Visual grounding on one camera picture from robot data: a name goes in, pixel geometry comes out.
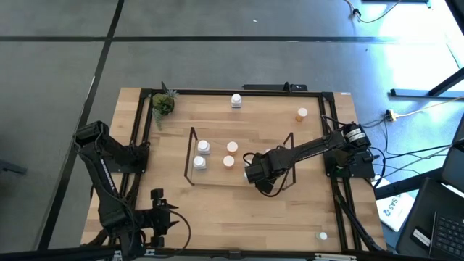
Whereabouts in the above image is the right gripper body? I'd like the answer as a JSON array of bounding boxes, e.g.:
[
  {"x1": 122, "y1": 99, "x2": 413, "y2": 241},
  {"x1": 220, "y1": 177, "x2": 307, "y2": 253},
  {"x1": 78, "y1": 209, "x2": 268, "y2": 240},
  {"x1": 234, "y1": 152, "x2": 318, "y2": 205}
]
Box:
[{"x1": 244, "y1": 146, "x2": 291, "y2": 195}]

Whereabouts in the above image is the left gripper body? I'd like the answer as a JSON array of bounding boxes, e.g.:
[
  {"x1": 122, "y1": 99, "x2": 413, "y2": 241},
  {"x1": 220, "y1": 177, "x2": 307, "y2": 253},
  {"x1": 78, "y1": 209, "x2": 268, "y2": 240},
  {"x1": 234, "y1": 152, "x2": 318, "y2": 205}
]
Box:
[{"x1": 146, "y1": 188, "x2": 172, "y2": 249}]

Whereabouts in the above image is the green potted succulent plant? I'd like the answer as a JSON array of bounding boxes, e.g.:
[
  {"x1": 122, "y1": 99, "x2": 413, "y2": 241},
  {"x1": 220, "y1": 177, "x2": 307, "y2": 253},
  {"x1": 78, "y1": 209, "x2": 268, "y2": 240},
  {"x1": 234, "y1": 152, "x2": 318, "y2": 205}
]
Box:
[{"x1": 151, "y1": 81, "x2": 180, "y2": 130}]

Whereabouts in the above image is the black rig beam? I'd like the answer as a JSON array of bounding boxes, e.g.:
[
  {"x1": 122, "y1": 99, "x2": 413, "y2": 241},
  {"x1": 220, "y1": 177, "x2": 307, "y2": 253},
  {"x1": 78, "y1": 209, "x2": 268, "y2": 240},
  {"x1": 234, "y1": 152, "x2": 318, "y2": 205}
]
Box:
[{"x1": 0, "y1": 245, "x2": 464, "y2": 261}]

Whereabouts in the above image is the white printed box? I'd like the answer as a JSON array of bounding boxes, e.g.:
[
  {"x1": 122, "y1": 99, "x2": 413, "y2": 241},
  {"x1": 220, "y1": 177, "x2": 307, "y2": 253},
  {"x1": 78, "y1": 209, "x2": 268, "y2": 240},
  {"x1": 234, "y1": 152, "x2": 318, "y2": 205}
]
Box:
[{"x1": 375, "y1": 191, "x2": 418, "y2": 233}]

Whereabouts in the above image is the black floor stand foot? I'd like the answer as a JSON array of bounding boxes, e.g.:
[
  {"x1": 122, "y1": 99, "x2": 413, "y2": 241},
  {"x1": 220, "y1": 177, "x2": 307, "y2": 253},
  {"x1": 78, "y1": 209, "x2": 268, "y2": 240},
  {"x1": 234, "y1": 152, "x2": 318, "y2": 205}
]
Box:
[{"x1": 0, "y1": 159, "x2": 28, "y2": 175}]

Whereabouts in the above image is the black side desk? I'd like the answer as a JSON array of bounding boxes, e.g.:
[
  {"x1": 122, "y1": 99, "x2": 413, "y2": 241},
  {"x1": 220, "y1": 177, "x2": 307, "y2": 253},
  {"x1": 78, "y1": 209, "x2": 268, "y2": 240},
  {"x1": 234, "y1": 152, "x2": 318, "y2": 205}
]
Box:
[{"x1": 394, "y1": 177, "x2": 464, "y2": 261}]

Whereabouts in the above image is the black table stand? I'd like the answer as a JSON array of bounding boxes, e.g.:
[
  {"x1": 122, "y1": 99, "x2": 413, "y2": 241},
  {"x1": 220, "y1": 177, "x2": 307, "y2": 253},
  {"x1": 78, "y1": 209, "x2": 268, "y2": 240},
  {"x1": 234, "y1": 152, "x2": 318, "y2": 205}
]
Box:
[{"x1": 390, "y1": 67, "x2": 464, "y2": 99}]

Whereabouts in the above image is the black device white label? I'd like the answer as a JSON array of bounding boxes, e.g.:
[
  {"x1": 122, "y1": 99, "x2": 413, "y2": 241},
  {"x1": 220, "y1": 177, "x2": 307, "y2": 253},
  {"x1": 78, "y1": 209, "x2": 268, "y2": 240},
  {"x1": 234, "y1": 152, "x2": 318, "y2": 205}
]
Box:
[{"x1": 409, "y1": 225, "x2": 433, "y2": 249}]

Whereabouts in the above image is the dark monitor screen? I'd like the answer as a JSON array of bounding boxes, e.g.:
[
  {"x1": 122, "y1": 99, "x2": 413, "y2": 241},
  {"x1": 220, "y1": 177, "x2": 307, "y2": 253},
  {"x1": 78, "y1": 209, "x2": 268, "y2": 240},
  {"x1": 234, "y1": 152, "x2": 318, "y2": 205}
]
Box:
[{"x1": 441, "y1": 115, "x2": 464, "y2": 199}]

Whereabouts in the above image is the black keyboard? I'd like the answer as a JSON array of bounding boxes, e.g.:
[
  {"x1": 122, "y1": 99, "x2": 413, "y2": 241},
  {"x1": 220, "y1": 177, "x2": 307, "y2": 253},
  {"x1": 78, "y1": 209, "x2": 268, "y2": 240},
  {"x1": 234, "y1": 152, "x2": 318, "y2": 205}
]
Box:
[{"x1": 429, "y1": 211, "x2": 464, "y2": 260}]

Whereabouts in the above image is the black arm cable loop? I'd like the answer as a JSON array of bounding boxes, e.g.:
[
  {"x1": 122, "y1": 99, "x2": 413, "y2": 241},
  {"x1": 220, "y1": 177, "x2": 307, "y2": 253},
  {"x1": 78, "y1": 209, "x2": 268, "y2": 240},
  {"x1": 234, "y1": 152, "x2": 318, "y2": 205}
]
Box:
[{"x1": 165, "y1": 208, "x2": 192, "y2": 254}]

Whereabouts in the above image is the black mount bar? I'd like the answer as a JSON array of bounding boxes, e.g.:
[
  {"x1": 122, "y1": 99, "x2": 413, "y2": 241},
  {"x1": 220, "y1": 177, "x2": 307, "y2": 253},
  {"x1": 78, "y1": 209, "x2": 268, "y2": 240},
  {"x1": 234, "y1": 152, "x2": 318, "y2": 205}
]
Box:
[{"x1": 242, "y1": 81, "x2": 309, "y2": 92}]

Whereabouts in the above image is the black aluminium table frame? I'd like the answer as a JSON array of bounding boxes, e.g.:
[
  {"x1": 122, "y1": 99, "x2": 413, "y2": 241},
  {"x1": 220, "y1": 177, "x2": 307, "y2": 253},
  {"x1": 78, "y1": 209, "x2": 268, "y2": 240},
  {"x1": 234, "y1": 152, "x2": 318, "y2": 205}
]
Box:
[{"x1": 86, "y1": 86, "x2": 387, "y2": 254}]

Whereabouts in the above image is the yellow extension cord plug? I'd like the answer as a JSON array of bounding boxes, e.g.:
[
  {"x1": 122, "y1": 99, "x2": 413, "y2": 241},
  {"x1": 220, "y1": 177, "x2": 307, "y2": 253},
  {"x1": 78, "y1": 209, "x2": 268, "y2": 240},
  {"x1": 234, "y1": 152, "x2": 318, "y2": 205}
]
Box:
[{"x1": 384, "y1": 96, "x2": 464, "y2": 123}]

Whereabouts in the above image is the cable with black plug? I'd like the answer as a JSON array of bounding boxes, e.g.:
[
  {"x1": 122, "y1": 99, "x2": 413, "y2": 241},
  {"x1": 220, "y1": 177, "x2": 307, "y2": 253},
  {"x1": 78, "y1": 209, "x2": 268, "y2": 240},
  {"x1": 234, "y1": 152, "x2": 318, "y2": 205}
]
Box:
[{"x1": 343, "y1": 0, "x2": 402, "y2": 25}]

